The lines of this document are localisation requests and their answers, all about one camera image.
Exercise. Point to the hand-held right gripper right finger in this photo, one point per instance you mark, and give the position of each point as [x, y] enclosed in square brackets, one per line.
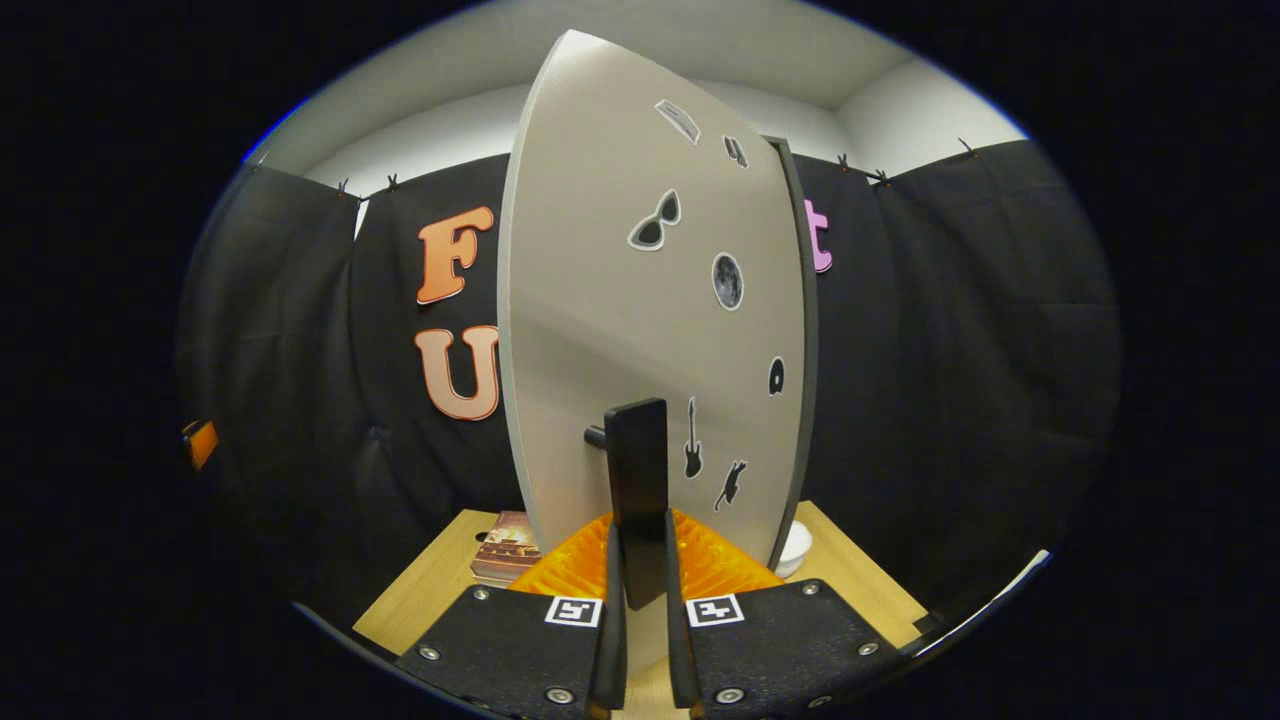
[790, 650]

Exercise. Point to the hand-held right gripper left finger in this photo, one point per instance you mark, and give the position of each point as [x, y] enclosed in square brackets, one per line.
[500, 650]

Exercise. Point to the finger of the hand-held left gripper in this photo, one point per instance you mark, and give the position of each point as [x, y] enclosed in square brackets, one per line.
[203, 443]

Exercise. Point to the grey cabinet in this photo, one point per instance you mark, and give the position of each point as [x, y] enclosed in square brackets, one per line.
[808, 330]

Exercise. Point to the white cabinet door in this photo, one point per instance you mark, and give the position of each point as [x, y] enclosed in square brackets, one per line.
[600, 300]

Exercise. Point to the brown cover book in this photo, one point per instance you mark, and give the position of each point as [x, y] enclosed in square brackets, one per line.
[505, 548]

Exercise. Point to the white round lidded pot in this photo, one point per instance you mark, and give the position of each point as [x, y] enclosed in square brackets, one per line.
[797, 548]

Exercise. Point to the black backdrop cloth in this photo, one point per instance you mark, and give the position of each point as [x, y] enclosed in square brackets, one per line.
[950, 350]

